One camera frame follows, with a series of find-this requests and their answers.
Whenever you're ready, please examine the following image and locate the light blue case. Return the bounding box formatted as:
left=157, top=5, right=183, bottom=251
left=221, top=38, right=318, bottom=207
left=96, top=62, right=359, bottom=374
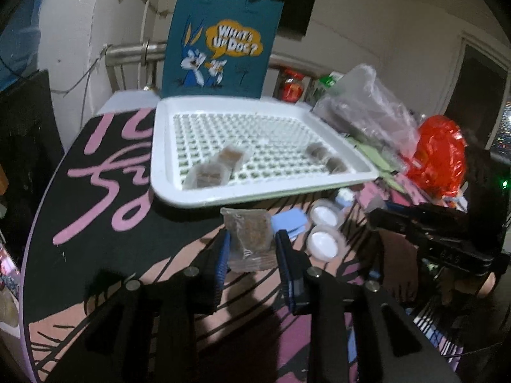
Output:
left=271, top=208, right=310, bottom=242

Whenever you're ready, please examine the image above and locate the dark window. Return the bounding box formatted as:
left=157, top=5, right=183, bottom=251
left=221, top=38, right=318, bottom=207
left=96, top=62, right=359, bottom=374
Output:
left=443, top=34, right=511, bottom=156

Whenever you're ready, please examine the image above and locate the red jar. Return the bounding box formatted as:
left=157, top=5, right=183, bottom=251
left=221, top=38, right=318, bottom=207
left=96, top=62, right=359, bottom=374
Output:
left=275, top=68, right=306, bottom=103

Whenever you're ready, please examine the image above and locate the blue cartoon tote bag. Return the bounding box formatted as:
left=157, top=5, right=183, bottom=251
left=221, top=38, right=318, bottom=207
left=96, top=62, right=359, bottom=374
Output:
left=161, top=0, right=285, bottom=100

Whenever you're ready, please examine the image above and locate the small blue white bottle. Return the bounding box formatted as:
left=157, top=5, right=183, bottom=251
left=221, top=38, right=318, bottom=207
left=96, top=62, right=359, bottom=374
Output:
left=335, top=188, right=356, bottom=210

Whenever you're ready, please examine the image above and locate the red plastic bag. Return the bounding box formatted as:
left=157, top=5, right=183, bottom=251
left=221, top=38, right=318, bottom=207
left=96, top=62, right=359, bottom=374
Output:
left=403, top=114, right=468, bottom=204

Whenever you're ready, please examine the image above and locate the black water dispenser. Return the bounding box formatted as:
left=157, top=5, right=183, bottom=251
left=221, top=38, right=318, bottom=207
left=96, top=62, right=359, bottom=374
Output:
left=0, top=70, right=65, bottom=256

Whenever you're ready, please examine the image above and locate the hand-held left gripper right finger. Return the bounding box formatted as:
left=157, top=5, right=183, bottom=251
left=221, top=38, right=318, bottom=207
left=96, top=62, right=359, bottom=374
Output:
left=275, top=229, right=460, bottom=383

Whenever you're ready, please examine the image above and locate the clear plastic bag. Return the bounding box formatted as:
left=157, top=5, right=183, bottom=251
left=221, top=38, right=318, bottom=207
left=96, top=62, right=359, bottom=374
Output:
left=311, top=64, right=422, bottom=154

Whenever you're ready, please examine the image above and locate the white perforated plastic tray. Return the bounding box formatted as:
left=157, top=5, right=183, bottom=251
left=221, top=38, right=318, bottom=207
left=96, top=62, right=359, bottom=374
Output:
left=151, top=96, right=379, bottom=208

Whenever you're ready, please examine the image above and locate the person's right hand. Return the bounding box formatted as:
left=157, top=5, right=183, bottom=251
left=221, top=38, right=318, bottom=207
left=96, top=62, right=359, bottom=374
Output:
left=455, top=273, right=504, bottom=298

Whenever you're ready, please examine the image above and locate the green white carton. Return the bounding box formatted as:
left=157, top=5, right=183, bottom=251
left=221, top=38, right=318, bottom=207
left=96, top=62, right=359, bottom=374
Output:
left=307, top=72, right=344, bottom=106

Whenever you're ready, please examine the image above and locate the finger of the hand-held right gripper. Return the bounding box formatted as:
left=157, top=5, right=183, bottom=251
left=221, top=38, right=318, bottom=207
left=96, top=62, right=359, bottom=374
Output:
left=367, top=207, right=472, bottom=244
left=385, top=203, right=472, bottom=224

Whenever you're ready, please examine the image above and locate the blue water jug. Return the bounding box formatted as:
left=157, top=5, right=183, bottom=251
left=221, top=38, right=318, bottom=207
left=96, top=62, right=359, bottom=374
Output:
left=0, top=0, right=41, bottom=88

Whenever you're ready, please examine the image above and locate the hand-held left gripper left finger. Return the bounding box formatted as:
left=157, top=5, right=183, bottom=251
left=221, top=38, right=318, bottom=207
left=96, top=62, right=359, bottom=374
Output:
left=84, top=229, right=232, bottom=383

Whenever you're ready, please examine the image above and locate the round clear container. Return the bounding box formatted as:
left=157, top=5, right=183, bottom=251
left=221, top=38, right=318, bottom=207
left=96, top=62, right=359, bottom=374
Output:
left=307, top=224, right=347, bottom=262
left=309, top=199, right=346, bottom=229

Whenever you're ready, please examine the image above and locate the black cable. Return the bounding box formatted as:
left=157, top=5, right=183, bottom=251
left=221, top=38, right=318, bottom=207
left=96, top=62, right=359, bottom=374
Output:
left=52, top=46, right=108, bottom=96

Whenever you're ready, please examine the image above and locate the metal bed rail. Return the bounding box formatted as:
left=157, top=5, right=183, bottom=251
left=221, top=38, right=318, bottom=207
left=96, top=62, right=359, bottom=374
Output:
left=104, top=40, right=320, bottom=92

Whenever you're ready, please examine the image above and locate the black wall television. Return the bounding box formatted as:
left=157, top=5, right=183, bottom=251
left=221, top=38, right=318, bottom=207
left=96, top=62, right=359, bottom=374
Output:
left=227, top=0, right=317, bottom=36

